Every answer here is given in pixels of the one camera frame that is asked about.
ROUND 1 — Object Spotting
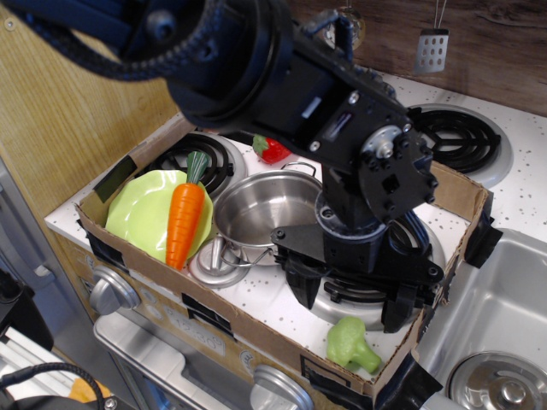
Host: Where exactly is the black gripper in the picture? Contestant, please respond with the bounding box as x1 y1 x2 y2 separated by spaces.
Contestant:
271 192 442 333

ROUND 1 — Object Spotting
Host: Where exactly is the orange toy carrot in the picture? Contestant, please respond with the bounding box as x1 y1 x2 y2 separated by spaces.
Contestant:
166 151 209 270

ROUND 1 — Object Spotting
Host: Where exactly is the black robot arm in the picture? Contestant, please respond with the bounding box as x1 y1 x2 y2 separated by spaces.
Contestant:
6 1 442 333

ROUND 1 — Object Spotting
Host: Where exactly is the light green plastic plate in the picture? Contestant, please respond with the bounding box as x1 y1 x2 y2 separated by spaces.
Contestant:
106 170 213 264

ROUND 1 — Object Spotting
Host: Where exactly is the front right black burner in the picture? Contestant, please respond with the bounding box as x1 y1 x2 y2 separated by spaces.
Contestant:
311 216 445 331

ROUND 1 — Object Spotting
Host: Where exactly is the black burner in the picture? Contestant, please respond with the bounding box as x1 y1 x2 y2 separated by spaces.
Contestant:
145 132 248 202
311 216 445 331
409 103 514 188

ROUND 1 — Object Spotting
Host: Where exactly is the green toy broccoli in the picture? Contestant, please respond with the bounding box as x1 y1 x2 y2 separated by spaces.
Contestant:
326 316 381 374

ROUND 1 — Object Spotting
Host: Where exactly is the right silver oven knob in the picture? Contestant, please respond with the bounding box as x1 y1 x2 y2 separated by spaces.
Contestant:
250 365 315 410

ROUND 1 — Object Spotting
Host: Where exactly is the silver oven knob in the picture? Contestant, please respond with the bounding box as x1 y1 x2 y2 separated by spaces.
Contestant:
250 365 315 410
90 266 141 316

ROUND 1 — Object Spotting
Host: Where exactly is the stainless steel pot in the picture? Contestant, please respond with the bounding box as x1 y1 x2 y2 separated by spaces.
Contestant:
214 169 322 267

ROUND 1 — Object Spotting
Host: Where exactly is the silver front stove knob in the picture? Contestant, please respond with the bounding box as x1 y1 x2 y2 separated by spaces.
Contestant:
189 236 250 289

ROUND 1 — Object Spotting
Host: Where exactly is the silver sink basin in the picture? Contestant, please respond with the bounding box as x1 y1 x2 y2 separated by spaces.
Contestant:
417 229 546 409

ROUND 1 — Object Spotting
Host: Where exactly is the silver sink drain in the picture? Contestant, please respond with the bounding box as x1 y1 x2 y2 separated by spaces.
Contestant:
446 352 546 409

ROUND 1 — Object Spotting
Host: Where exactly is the red toy strawberry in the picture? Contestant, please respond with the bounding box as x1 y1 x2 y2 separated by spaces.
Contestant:
252 135 291 164

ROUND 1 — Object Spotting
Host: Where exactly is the back right black burner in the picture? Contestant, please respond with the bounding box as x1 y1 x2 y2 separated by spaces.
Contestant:
409 103 514 188

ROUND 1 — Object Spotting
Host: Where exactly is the front left black burner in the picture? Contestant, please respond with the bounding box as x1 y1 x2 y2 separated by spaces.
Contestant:
145 132 248 202

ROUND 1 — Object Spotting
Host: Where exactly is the left silver oven knob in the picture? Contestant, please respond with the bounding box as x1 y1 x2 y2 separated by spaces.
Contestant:
90 266 141 316

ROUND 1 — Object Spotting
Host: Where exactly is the hanging silver spatula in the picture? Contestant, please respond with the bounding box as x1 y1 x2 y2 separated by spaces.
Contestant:
413 1 450 75

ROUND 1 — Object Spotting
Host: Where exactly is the hanging silver strainer ladle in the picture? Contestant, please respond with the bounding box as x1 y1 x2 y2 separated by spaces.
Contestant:
322 0 366 51

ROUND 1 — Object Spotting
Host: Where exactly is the brown cardboard fence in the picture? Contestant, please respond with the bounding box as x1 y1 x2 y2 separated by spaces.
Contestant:
76 114 493 403

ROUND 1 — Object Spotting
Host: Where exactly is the orange object lower left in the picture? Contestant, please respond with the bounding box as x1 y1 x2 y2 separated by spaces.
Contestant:
68 378 112 403

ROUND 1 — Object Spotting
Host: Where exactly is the silver oven door handle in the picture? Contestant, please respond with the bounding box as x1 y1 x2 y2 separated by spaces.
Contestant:
94 313 251 409

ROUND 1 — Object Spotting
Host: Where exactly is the black cable lower left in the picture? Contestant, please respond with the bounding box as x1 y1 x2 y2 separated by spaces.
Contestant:
0 361 106 410

